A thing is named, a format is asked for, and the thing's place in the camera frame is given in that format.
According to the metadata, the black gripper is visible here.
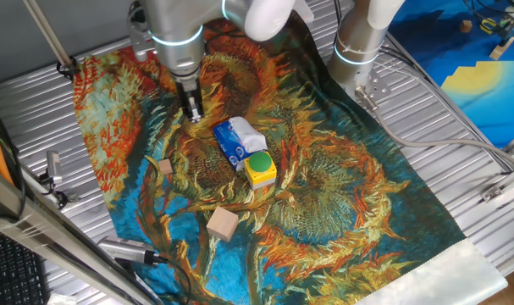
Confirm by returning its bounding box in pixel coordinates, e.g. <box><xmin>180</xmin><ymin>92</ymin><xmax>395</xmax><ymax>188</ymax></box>
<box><xmin>174</xmin><ymin>75</ymin><xmax>206</xmax><ymax>125</ymax></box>

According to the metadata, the large wooden block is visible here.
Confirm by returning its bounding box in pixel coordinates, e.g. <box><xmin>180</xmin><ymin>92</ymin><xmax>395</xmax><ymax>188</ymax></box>
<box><xmin>206</xmin><ymin>206</ymin><xmax>240</xmax><ymax>243</ymax></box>

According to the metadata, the blue white tissue pack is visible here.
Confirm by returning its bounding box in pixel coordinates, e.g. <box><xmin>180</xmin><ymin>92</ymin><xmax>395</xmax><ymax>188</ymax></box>
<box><xmin>213</xmin><ymin>115</ymin><xmax>268</xmax><ymax>172</ymax></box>

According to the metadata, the yellow box green button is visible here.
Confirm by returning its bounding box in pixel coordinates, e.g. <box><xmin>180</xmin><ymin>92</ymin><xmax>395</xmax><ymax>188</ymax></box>
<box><xmin>243</xmin><ymin>151</ymin><xmax>278</xmax><ymax>191</ymax></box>

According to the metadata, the metal clamp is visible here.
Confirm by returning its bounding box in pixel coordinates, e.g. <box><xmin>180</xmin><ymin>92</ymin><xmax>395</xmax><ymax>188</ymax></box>
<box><xmin>39</xmin><ymin>150</ymin><xmax>78</xmax><ymax>207</ymax></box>

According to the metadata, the sunflower painting cloth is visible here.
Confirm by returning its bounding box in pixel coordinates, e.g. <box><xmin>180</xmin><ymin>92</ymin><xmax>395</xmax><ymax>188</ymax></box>
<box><xmin>72</xmin><ymin>8</ymin><xmax>508</xmax><ymax>305</ymax></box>

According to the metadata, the metal pole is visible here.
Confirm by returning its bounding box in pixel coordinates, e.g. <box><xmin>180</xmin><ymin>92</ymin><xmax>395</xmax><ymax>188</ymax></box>
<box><xmin>22</xmin><ymin>0</ymin><xmax>74</xmax><ymax>69</ymax></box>

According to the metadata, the white plastic bag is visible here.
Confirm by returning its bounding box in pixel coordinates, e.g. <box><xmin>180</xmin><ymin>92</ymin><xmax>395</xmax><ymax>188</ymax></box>
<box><xmin>47</xmin><ymin>292</ymin><xmax>78</xmax><ymax>305</ymax></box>

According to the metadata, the black keyboard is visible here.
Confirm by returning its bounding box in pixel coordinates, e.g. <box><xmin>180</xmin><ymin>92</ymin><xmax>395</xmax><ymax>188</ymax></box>
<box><xmin>0</xmin><ymin>230</ymin><xmax>50</xmax><ymax>305</ymax></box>

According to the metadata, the blue poster yellow sun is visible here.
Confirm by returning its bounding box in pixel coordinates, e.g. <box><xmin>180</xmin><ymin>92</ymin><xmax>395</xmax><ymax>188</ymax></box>
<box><xmin>387</xmin><ymin>0</ymin><xmax>514</xmax><ymax>149</ymax></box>

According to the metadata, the yellow horseshoe object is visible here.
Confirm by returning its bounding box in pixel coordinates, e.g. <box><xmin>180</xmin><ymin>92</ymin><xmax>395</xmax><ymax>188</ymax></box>
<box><xmin>479</xmin><ymin>17</ymin><xmax>499</xmax><ymax>35</ymax></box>

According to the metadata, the wooden plank piece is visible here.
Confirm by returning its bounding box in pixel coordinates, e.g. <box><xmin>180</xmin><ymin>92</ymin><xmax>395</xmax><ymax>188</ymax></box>
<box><xmin>489</xmin><ymin>36</ymin><xmax>514</xmax><ymax>61</ymax></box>

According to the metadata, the silver depth camera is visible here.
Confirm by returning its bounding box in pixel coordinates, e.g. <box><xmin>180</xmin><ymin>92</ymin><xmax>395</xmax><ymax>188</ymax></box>
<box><xmin>97</xmin><ymin>236</ymin><xmax>158</xmax><ymax>267</ymax></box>

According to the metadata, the black camera cable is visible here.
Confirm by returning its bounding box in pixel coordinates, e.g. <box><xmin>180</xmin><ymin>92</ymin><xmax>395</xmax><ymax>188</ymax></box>
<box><xmin>153</xmin><ymin>255</ymin><xmax>193</xmax><ymax>305</ymax></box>

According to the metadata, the aluminium frame beam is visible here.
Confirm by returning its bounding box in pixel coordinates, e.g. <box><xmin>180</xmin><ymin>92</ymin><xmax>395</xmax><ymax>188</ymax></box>
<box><xmin>0</xmin><ymin>163</ymin><xmax>156</xmax><ymax>305</ymax></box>

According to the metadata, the gray arm hose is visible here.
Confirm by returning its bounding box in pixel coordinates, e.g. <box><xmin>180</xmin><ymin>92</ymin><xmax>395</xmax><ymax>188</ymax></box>
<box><xmin>354</xmin><ymin>86</ymin><xmax>514</xmax><ymax>169</ymax></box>

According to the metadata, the aluminium profile bracket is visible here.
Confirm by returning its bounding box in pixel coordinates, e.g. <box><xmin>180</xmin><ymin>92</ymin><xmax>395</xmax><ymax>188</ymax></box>
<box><xmin>480</xmin><ymin>160</ymin><xmax>514</xmax><ymax>203</ymax></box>

